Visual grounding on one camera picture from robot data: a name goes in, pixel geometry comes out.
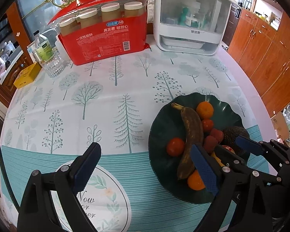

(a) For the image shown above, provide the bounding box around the small red cherry tomato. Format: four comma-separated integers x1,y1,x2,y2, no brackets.
222,145,235,153

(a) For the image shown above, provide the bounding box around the red lychee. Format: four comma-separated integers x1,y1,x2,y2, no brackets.
210,128,224,143
203,135,218,154

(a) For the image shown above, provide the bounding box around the yellow orange fruit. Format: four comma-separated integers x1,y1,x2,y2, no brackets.
211,152,225,167

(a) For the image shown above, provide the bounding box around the cardboard box on floor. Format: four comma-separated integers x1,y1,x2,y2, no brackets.
271,112,290,140

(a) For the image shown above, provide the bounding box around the large orange tangerine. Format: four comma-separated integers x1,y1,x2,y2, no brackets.
188,170,205,191

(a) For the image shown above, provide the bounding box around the dark avocado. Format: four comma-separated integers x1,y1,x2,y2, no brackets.
221,126,250,156

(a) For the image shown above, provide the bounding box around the tree pattern tablecloth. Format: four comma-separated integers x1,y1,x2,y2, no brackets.
0,37,275,231

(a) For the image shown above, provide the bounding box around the red tomato on green plate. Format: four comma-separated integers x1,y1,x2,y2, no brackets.
166,137,185,157

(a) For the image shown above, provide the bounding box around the brown overripe banana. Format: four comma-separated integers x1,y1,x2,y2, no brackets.
171,103,204,180

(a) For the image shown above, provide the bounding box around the top orange tangerine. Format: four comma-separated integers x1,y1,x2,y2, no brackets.
196,101,214,119

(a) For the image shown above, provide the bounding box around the dark green scalloped plate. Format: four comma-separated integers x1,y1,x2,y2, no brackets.
148,92,252,204

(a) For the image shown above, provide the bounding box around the orange wooden cabinet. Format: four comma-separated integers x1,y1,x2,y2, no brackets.
228,9,290,116

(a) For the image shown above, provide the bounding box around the yellow cardboard box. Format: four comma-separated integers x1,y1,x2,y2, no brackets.
13,62,41,89

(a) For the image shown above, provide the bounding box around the clear glass cup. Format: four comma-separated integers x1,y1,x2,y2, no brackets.
41,51,65,78

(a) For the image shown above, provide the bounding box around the white plastic bottle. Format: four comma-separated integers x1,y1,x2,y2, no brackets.
55,35,71,62

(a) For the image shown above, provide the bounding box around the plastic bottle green label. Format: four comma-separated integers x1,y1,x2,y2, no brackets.
33,30,54,63

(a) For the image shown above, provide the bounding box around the white clear storage box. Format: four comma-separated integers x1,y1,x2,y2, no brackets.
153,0,236,55

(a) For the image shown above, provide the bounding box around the red paper cup package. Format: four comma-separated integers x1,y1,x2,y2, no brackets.
49,0,150,66

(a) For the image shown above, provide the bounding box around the black cable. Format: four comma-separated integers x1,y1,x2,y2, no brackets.
0,122,21,213

